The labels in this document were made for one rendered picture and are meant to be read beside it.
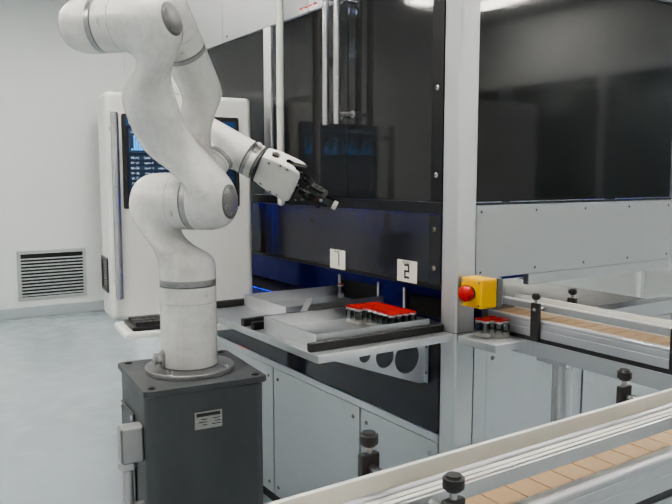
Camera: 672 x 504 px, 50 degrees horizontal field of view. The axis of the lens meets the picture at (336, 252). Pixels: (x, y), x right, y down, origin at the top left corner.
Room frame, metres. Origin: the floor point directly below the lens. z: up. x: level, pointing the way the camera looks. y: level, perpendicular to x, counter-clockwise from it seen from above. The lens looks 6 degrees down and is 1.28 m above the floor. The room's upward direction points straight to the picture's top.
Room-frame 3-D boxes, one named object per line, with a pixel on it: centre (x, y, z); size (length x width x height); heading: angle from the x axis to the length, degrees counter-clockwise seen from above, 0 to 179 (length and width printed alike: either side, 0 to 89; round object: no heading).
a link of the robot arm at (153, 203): (1.53, 0.35, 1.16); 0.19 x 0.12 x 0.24; 72
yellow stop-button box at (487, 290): (1.73, -0.36, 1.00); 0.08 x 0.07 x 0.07; 124
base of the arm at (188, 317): (1.52, 0.32, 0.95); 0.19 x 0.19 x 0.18
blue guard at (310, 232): (2.62, 0.27, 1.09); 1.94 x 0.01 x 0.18; 34
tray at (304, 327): (1.81, -0.03, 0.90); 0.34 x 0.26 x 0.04; 123
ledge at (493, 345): (1.74, -0.40, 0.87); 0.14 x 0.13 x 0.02; 124
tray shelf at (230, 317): (1.97, 0.03, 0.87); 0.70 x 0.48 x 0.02; 34
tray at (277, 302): (2.16, 0.07, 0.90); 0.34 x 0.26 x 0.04; 124
